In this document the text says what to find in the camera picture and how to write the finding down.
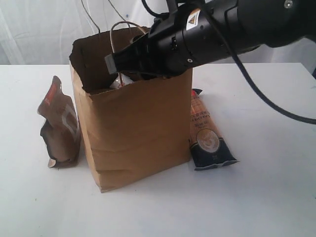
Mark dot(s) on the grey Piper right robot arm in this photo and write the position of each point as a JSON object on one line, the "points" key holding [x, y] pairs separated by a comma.
{"points": [[274, 23]]}

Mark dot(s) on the brown pouch with orange label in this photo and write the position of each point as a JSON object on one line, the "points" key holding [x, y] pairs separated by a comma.
{"points": [[61, 130]]}

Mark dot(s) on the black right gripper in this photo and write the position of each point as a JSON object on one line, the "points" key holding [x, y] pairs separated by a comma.
{"points": [[194, 34]]}

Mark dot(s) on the brown paper bag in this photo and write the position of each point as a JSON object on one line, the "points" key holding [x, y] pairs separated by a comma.
{"points": [[132, 132]]}

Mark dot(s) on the white backdrop curtain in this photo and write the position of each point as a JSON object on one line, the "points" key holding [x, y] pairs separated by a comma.
{"points": [[43, 31]]}

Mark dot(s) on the small white blue carton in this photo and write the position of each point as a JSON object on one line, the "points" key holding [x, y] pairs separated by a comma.
{"points": [[121, 81]]}

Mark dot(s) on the spaghetti pasta packet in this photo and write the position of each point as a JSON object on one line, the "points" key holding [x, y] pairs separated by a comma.
{"points": [[207, 146]]}

